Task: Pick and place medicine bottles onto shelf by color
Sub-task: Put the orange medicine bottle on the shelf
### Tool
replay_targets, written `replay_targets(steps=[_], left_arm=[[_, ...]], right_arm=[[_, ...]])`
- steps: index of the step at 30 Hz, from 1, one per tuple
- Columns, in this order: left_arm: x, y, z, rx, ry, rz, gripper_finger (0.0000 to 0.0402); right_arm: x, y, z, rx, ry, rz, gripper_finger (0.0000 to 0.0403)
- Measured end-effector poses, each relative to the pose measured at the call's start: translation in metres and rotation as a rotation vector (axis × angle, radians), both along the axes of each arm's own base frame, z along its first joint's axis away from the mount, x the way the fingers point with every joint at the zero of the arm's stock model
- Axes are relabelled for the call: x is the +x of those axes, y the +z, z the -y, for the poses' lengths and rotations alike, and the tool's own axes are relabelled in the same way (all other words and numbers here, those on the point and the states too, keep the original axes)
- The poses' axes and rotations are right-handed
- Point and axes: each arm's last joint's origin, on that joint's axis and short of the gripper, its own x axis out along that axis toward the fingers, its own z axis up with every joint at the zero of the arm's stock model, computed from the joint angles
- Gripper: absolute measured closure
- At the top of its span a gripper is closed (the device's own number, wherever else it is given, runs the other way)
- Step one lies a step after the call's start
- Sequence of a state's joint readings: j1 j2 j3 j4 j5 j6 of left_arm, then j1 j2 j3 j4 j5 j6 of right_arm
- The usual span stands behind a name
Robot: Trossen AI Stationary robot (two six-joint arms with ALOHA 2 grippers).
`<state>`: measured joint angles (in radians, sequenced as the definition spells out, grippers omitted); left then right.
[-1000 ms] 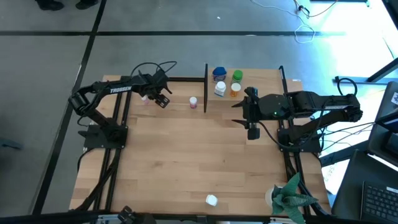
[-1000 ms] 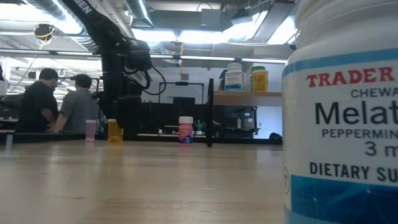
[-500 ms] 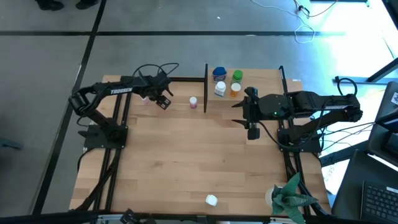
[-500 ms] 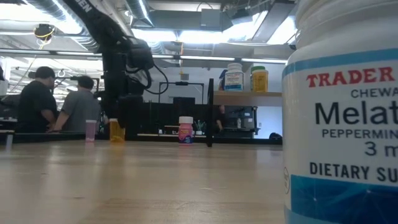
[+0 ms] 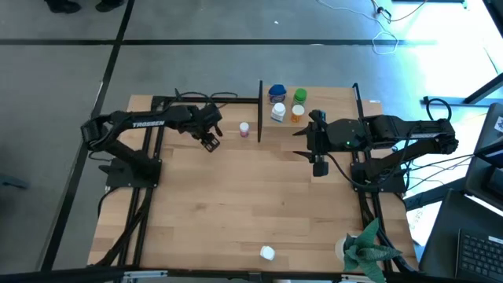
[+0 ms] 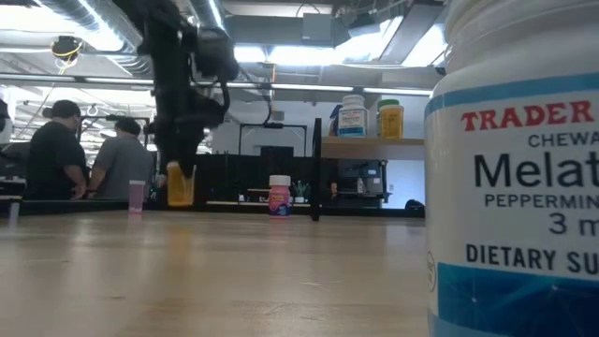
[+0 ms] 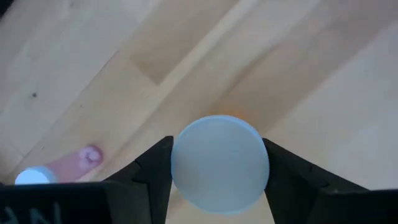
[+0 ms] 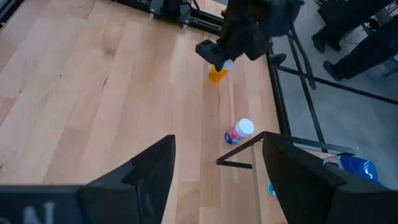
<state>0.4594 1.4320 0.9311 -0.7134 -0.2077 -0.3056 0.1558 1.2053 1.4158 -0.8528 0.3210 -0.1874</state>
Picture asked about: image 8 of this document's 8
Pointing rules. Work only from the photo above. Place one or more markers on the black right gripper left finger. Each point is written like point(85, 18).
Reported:
point(124, 199)

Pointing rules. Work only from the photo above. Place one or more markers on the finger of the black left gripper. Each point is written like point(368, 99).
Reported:
point(213, 53)

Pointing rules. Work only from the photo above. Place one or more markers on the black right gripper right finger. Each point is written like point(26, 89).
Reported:
point(304, 199)

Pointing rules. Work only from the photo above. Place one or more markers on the orange pill bottle white cap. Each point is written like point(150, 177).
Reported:
point(216, 76)

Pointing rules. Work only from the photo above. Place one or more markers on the pink bottle white cap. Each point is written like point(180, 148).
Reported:
point(239, 132)

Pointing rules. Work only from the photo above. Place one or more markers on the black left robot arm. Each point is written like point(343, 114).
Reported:
point(287, 15)

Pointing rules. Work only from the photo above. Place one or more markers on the person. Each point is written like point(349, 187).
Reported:
point(357, 59)

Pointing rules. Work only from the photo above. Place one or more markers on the wooden shelf black metal frame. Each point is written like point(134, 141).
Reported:
point(234, 164)

